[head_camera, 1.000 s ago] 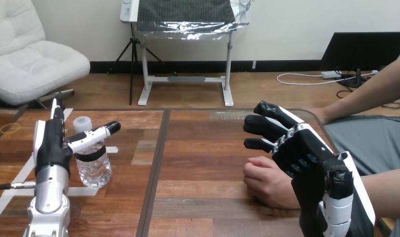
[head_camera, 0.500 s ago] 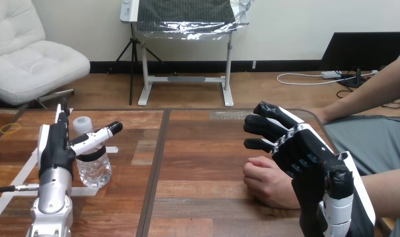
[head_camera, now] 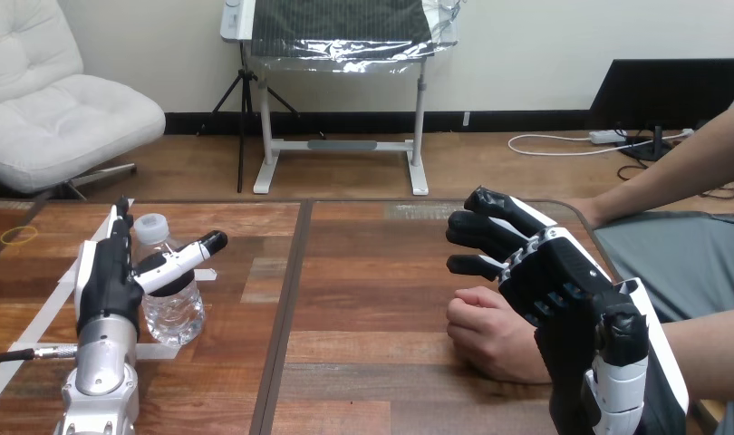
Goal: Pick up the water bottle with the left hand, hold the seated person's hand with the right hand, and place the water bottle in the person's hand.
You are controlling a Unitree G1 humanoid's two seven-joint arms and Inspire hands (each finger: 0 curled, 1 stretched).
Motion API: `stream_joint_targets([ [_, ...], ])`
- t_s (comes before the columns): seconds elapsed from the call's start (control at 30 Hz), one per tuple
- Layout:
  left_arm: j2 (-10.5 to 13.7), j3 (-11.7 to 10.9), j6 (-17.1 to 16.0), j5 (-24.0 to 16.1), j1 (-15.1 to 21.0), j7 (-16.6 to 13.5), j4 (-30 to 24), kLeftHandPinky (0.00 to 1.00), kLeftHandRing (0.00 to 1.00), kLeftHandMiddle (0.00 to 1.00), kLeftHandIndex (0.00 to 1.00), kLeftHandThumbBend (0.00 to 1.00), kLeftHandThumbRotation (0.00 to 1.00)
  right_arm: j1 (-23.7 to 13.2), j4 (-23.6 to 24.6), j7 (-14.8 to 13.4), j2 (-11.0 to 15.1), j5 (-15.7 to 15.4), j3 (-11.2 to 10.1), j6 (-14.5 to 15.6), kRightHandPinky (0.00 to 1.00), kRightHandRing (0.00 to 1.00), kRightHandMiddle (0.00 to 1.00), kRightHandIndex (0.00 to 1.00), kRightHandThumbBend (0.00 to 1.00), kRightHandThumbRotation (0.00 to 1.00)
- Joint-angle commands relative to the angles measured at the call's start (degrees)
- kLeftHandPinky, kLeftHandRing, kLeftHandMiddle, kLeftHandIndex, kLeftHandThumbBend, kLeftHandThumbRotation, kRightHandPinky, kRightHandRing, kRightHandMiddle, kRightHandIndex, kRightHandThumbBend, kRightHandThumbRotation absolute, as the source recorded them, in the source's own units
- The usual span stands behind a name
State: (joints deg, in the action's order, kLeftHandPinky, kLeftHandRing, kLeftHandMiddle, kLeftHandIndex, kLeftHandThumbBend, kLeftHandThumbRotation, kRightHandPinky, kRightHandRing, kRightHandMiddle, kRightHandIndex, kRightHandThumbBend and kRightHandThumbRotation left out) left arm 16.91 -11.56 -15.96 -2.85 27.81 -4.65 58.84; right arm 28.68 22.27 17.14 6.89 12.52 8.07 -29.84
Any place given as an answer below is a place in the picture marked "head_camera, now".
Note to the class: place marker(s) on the foil sheet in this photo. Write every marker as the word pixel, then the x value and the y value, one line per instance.
pixel 343 51

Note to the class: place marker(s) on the person's hand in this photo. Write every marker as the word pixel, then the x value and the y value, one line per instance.
pixel 589 211
pixel 493 336

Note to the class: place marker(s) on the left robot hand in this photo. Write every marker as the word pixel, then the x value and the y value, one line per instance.
pixel 106 282

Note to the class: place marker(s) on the white desk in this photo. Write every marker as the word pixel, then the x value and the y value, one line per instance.
pixel 271 150

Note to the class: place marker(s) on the dark screen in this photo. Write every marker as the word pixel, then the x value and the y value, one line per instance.
pixel 661 90

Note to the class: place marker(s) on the white cushioned chair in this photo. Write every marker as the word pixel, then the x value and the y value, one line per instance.
pixel 49 114

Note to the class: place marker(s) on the clear water bottle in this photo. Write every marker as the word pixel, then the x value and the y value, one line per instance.
pixel 175 315

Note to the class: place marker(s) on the person's forearm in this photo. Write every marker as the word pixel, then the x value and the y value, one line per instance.
pixel 685 159
pixel 712 354

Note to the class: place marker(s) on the person's body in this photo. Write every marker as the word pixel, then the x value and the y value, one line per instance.
pixel 673 258

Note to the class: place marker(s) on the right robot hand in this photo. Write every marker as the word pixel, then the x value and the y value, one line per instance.
pixel 574 288

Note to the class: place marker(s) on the black tripod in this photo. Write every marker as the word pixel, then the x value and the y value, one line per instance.
pixel 245 108

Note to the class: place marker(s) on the white power strip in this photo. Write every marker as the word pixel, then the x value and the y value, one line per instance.
pixel 607 137

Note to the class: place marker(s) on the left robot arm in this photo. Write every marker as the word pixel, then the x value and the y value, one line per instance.
pixel 103 372

